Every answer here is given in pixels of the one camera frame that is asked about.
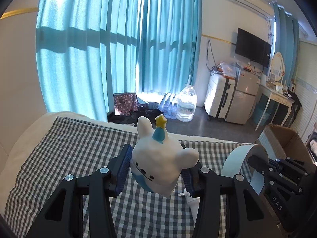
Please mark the white louvered wardrobe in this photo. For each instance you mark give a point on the white louvered wardrobe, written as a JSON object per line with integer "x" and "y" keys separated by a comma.
{"x": 305, "y": 80}

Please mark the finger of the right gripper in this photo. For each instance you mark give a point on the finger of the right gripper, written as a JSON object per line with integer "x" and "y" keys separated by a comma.
{"x": 261, "y": 165}

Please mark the oval vanity mirror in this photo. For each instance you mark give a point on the oval vanity mirror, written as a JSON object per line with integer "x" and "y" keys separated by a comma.
{"x": 277, "y": 68}

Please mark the silver mini fridge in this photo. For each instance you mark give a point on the silver mini fridge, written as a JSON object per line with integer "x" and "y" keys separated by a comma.
{"x": 241, "y": 106}

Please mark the teal laundry basket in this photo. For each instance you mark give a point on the teal laundry basket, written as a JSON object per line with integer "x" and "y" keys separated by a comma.
{"x": 258, "y": 111}

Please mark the wooden chair with clothes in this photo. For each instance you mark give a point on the wooden chair with clothes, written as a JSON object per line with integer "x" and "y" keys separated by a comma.
{"x": 311, "y": 144}

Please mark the white suitcase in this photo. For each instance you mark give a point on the white suitcase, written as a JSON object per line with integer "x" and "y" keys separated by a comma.
{"x": 218, "y": 96}

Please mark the white bunny plush toy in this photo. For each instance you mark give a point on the white bunny plush toy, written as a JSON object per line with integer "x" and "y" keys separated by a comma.
{"x": 158, "y": 158}

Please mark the pack of water bottles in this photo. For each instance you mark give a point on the pack of water bottles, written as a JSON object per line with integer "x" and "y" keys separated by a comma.
{"x": 168, "y": 105}

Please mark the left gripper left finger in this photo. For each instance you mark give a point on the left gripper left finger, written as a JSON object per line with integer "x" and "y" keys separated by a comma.
{"x": 62, "y": 214}

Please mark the white small bottle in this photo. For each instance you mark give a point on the white small bottle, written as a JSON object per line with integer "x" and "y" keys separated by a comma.
{"x": 193, "y": 203}

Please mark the white air conditioner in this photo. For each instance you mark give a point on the white air conditioner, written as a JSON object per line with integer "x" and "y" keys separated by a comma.
{"x": 263, "y": 9}

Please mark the black wall television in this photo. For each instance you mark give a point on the black wall television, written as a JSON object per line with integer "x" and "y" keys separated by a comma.
{"x": 253, "y": 48}

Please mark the white tape roll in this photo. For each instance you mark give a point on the white tape roll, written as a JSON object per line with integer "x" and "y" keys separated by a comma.
{"x": 244, "y": 163}

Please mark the plastic bag on suitcase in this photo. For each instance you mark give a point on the plastic bag on suitcase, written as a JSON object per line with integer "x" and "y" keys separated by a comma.
{"x": 229, "y": 71}

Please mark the brown cardboard box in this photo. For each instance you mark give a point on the brown cardboard box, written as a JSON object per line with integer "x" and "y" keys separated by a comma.
{"x": 282, "y": 142}

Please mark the black clothes pile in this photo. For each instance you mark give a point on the black clothes pile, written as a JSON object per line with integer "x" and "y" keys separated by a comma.
{"x": 133, "y": 116}

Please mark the teal corner curtain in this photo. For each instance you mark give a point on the teal corner curtain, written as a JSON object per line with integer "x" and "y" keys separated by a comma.
{"x": 287, "y": 40}

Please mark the large teal window curtain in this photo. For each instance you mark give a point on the large teal window curtain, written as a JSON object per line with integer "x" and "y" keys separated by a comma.
{"x": 89, "y": 50}

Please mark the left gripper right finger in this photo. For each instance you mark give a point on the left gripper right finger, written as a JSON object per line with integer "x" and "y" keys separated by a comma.
{"x": 246, "y": 215}

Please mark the large water jug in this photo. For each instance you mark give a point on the large water jug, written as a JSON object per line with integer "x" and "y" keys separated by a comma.
{"x": 186, "y": 104}

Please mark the purple patterned bag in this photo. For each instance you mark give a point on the purple patterned bag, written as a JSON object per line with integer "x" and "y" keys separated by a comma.
{"x": 125, "y": 103}

